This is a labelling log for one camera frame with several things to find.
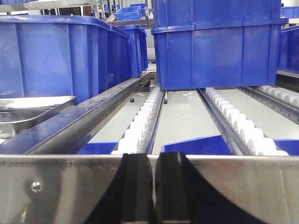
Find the stacked blue bin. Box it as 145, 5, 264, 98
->
153, 0, 287, 32
151, 18, 288, 90

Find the distant blue bin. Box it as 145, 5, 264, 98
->
115, 6, 142, 21

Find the blue bin behind left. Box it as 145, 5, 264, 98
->
118, 24, 148, 77

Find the stacked blue bin upper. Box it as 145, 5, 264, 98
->
153, 0, 287, 32

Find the stacked blue bin lower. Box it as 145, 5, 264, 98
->
151, 18, 288, 90

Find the steel shelf front rail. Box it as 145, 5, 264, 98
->
0, 155, 299, 224

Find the large blue bin left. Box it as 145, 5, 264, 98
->
0, 15, 131, 103

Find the small silver tray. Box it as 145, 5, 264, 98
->
0, 96, 76, 140

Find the lower blue bin middle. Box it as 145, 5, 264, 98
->
161, 134, 233, 155

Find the blue bin far right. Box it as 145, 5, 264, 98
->
278, 25, 299, 74

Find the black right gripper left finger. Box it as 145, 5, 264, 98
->
84, 154, 155, 224

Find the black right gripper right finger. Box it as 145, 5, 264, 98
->
155, 153, 263, 224

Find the white roller track left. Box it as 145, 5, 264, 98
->
111, 84, 164, 155

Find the white roller track right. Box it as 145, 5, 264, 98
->
238, 85, 299, 124

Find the steel lane divider rail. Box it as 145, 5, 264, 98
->
0, 71, 155, 154

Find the white roller track middle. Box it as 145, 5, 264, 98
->
197, 87, 289, 156

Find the white roller track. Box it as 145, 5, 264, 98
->
197, 87, 289, 156
238, 85, 299, 124
111, 84, 164, 155

